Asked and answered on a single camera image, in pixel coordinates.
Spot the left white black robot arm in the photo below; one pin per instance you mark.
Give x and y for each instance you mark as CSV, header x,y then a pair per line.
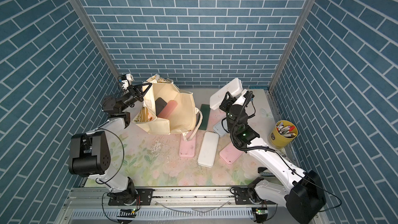
x,y
90,154

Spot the black grey stapler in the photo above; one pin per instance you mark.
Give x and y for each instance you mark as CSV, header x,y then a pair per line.
x,y
264,172

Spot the black case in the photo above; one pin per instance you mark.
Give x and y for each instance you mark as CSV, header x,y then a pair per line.
x,y
160,104

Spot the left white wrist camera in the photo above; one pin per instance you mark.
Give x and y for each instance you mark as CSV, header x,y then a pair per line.
x,y
125,80

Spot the light blue case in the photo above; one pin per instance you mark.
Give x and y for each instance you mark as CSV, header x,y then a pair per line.
x,y
221,128

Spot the yellow pen holder cup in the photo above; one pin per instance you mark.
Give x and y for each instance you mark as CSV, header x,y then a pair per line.
x,y
283,134

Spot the black mounting plate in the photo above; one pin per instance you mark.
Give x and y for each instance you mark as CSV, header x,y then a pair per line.
x,y
136,197
247,196

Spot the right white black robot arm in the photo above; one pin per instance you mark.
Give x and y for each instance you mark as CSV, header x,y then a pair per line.
x,y
300,192

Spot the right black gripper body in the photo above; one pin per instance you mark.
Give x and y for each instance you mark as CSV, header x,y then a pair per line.
x,y
229,107

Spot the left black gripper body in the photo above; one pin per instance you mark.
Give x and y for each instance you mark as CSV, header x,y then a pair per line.
x,y
129,100

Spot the white pencil case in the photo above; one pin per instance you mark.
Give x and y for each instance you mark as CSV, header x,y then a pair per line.
x,y
208,149

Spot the translucent pink case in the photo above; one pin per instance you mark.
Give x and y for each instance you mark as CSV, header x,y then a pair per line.
x,y
168,110

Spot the aluminium front rail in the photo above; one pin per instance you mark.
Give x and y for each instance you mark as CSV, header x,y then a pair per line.
x,y
174,205

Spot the dark green pencil case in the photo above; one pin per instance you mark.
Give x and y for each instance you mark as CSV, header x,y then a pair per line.
x,y
205,110

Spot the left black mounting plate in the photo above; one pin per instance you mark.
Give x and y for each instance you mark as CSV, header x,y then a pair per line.
x,y
136,197

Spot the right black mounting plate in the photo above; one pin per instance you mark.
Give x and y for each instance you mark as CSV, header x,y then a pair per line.
x,y
247,196

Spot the cream canvas tote bag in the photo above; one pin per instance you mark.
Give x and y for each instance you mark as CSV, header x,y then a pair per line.
x,y
185,118

